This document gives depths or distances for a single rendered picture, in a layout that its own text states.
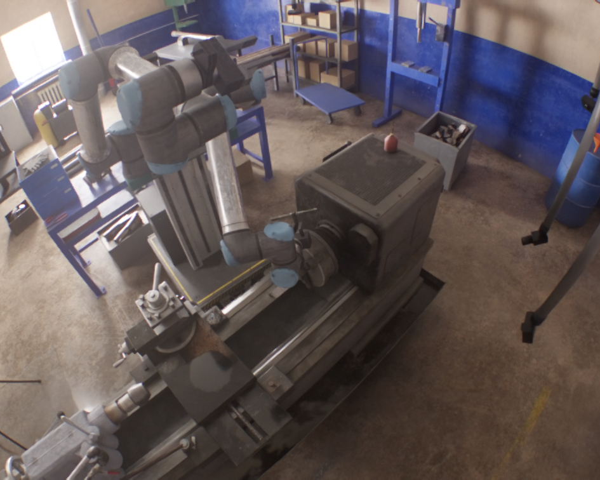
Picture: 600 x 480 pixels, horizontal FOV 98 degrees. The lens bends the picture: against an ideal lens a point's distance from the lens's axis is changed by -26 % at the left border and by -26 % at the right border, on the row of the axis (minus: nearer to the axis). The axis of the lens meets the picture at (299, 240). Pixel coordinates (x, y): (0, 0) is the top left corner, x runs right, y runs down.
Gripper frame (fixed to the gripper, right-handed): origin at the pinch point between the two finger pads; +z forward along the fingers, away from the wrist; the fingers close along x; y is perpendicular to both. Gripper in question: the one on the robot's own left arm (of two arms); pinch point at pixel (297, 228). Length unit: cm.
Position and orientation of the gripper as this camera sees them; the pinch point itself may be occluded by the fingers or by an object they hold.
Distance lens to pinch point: 144.0
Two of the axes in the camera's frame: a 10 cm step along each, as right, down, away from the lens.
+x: -9.5, 1.8, 2.6
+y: -2.9, -8.2, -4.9
